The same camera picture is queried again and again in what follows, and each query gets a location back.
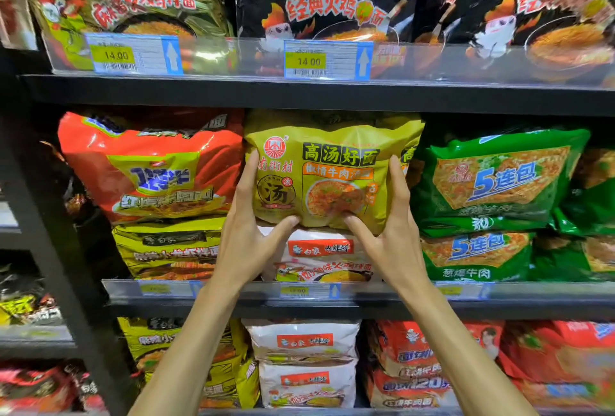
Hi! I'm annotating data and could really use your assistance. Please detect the person's right forearm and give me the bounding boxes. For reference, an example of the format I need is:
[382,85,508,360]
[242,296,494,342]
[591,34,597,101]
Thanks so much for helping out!
[401,281,537,416]

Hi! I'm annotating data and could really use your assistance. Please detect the red orange noodle multipack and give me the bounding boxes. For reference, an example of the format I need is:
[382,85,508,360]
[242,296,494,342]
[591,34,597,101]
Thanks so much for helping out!
[57,110,245,225]

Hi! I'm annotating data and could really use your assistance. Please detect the yellow noodle multipack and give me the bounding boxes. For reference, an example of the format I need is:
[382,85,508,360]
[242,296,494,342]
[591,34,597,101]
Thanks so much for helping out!
[243,110,426,237]

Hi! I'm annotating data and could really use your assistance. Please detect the person's right hand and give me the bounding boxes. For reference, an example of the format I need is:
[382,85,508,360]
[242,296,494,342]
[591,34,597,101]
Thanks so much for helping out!
[342,154,432,300]

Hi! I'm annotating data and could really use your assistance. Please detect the black metal store shelving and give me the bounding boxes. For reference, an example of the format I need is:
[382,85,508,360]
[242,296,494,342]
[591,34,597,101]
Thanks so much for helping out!
[0,45,615,416]

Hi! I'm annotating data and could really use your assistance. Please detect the person's left hand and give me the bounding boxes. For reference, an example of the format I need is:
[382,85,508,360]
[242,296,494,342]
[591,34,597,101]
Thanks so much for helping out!
[209,149,301,296]

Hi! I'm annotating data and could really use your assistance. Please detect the person's left forearm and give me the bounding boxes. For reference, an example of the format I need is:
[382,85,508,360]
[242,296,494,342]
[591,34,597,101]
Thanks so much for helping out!
[129,281,243,416]

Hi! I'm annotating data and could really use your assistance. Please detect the noodle packets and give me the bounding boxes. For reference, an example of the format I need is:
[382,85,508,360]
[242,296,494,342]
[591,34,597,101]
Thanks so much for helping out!
[0,0,615,412]

